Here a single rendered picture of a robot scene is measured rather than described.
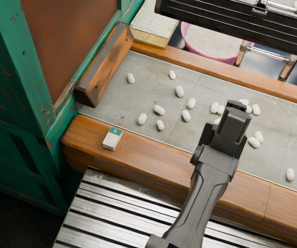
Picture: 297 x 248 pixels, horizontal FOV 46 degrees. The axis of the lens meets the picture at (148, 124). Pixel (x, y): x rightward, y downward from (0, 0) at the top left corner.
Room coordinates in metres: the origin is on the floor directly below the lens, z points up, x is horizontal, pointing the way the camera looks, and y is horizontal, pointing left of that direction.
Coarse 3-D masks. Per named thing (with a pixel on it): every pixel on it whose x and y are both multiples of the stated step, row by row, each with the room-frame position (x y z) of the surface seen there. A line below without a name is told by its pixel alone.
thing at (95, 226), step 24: (96, 168) 0.43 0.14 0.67; (96, 192) 0.36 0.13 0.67; (120, 192) 0.37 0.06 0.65; (144, 192) 0.37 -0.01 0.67; (72, 216) 0.28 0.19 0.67; (96, 216) 0.29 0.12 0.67; (120, 216) 0.30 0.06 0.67; (144, 216) 0.31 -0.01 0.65; (168, 216) 0.31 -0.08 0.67; (216, 216) 0.32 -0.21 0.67; (72, 240) 0.22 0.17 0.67; (96, 240) 0.23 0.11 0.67; (120, 240) 0.23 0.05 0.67; (144, 240) 0.24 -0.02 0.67; (216, 240) 0.26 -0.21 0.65; (240, 240) 0.26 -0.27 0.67; (264, 240) 0.26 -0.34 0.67
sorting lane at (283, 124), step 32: (128, 64) 0.79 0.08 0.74; (160, 64) 0.80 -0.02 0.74; (128, 96) 0.66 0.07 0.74; (160, 96) 0.67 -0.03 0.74; (192, 96) 0.68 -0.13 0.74; (224, 96) 0.69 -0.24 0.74; (256, 96) 0.70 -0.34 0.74; (128, 128) 0.54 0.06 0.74; (192, 128) 0.56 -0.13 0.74; (256, 128) 0.57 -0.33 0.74; (288, 128) 0.58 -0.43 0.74; (256, 160) 0.47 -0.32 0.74; (288, 160) 0.47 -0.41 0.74
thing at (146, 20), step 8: (152, 0) 1.07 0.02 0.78; (144, 8) 1.03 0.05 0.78; (152, 8) 1.03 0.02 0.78; (136, 16) 0.98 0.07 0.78; (144, 16) 0.99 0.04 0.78; (152, 16) 0.99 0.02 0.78; (160, 16) 0.99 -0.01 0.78; (136, 24) 0.94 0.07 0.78; (144, 24) 0.95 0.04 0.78; (152, 24) 0.95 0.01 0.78; (160, 24) 0.95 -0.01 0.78; (168, 24) 0.96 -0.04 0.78; (152, 32) 0.91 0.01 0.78; (160, 32) 0.91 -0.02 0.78; (168, 32) 0.91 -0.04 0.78
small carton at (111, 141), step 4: (112, 128) 0.51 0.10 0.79; (116, 128) 0.51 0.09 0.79; (108, 132) 0.49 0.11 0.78; (112, 132) 0.49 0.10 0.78; (116, 132) 0.49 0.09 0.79; (120, 132) 0.50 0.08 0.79; (108, 136) 0.48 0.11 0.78; (112, 136) 0.48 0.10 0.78; (116, 136) 0.48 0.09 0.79; (120, 136) 0.49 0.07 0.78; (104, 140) 0.47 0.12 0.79; (108, 140) 0.47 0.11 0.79; (112, 140) 0.47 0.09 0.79; (116, 140) 0.47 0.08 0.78; (104, 144) 0.45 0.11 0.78; (108, 144) 0.46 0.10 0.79; (112, 144) 0.46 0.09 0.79; (116, 144) 0.46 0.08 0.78; (108, 148) 0.45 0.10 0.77; (112, 148) 0.45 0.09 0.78
